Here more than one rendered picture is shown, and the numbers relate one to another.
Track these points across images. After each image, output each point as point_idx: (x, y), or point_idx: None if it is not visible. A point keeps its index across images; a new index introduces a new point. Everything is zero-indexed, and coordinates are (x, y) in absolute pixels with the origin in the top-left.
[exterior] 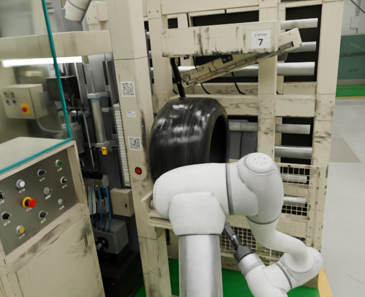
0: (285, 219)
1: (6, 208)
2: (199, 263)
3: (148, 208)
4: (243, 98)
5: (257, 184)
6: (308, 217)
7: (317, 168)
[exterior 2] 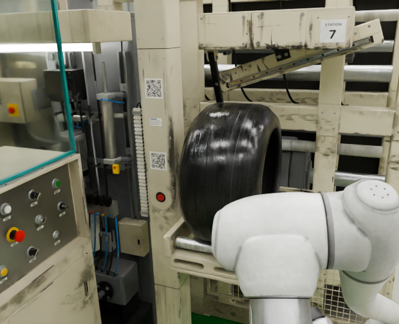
0: None
1: None
2: None
3: (172, 248)
4: (298, 108)
5: (376, 226)
6: None
7: None
